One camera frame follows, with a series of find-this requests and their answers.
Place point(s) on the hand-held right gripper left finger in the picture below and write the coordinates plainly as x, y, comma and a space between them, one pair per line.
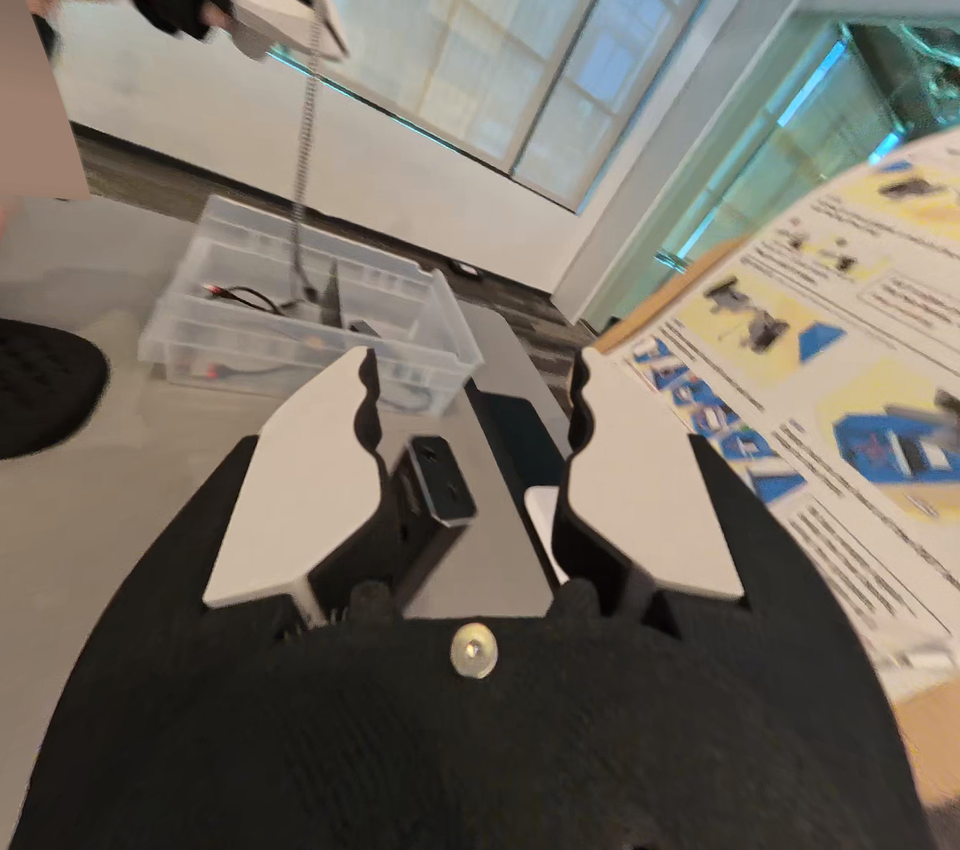
300, 490

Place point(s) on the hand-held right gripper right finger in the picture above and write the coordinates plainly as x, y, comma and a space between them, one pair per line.
652, 490

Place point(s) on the black multi-port usb hub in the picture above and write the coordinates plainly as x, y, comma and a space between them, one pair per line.
439, 482

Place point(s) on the clear plastic bin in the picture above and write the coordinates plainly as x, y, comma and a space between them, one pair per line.
225, 249

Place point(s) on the white board stand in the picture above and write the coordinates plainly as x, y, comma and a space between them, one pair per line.
541, 520

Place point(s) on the instruction sheet on wooden board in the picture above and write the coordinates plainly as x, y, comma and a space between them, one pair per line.
660, 310

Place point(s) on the printed instruction sheet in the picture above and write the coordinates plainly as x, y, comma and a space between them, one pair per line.
825, 377

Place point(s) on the frosted glass window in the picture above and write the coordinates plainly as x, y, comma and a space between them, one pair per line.
487, 2

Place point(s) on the black round wrist rest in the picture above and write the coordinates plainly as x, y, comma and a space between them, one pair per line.
45, 385

